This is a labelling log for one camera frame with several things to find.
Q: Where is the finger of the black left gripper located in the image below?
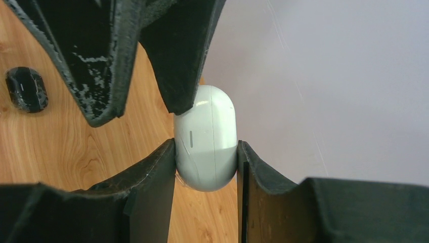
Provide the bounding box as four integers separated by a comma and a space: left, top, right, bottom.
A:
6, 1, 146, 127
139, 1, 225, 115

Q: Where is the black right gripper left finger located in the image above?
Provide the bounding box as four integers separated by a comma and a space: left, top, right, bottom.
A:
1, 139, 176, 242

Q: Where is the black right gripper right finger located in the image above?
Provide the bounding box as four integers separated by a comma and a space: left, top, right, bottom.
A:
237, 141, 428, 242

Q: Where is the black earbud charging case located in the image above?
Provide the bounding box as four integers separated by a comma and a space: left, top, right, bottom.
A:
6, 66, 49, 113

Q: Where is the white earbud charging case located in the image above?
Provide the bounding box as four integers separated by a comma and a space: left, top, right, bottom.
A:
174, 85, 238, 192

